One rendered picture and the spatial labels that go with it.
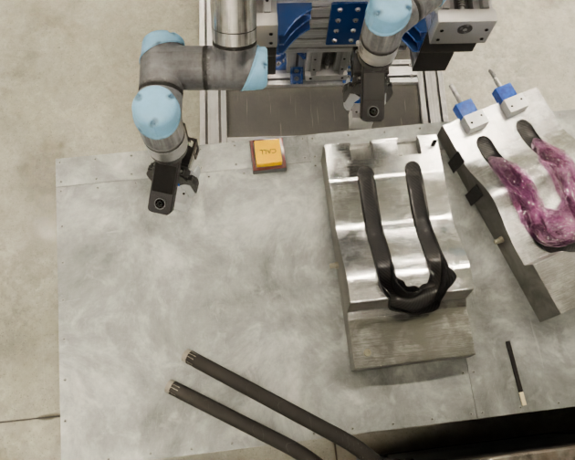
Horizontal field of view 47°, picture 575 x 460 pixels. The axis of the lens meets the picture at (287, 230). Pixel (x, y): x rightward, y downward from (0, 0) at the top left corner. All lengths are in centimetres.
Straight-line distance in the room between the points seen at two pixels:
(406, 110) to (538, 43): 75
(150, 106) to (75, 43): 170
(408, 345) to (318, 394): 22
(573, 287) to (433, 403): 39
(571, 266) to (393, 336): 41
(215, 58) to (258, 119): 116
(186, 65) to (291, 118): 118
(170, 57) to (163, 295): 57
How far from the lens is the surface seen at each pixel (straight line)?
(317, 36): 181
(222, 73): 115
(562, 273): 153
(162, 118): 109
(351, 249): 142
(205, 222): 154
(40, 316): 242
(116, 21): 280
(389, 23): 119
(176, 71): 116
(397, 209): 149
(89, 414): 151
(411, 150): 157
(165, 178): 126
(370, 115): 134
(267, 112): 231
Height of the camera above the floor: 226
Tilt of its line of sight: 73 degrees down
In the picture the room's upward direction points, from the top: 6 degrees clockwise
